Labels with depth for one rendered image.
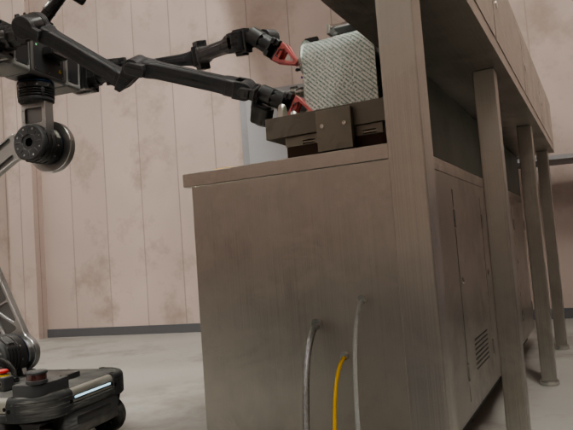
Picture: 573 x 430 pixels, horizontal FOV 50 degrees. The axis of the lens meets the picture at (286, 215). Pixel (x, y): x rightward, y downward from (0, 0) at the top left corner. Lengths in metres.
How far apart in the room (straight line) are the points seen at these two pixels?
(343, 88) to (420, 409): 1.13
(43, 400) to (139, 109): 4.36
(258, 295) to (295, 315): 0.12
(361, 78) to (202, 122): 4.12
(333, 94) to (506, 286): 0.75
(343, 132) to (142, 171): 4.62
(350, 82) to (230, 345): 0.85
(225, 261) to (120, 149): 4.63
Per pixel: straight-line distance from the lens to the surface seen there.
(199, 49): 2.42
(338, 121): 1.64
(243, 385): 1.75
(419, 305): 0.98
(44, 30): 2.25
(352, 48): 1.91
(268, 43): 2.06
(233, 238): 1.71
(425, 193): 0.97
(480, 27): 1.57
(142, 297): 6.11
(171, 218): 5.94
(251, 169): 1.69
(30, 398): 2.24
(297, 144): 1.71
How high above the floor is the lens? 0.64
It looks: 4 degrees up
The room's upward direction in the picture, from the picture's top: 4 degrees counter-clockwise
